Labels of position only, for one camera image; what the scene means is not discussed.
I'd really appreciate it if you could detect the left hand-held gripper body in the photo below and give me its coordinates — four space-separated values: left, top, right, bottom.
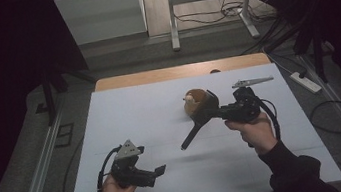
106 136 159 192

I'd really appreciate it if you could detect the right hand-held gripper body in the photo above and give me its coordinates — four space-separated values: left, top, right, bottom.
215 74 281 127

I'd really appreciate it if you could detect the round wooden cup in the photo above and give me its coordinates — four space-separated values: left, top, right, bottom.
181 86 212 119

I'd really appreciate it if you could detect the black comb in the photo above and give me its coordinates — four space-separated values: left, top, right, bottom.
174 99 224 152

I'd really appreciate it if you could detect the person's right hand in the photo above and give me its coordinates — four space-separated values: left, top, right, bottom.
223 109 280 160

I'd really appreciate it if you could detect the white table cover sheet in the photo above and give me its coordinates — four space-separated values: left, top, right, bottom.
51 55 341 192

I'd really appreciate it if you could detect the white power strip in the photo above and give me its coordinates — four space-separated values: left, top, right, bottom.
290 68 324 98

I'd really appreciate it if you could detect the black plug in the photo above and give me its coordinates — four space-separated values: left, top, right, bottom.
297 69 309 80

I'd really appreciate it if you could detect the black stand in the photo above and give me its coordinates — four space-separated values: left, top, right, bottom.
37 57 104 128
291 18 332 88

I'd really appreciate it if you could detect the white panel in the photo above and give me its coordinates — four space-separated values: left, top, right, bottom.
53 0 150 49

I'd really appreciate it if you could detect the left hand-held gripper cable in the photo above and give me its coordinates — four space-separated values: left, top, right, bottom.
89 144 129 192

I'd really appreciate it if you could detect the hand-held gripper cable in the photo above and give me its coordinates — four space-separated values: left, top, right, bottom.
89 144 129 192
242 93 283 150

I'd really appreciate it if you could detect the right hand-held gripper cable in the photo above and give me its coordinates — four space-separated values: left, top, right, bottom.
242 93 283 150

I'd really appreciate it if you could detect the black floor bracket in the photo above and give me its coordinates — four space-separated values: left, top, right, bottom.
51 122 77 150

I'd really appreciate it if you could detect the bundle of floor cables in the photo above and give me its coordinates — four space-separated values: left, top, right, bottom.
172 0 280 35

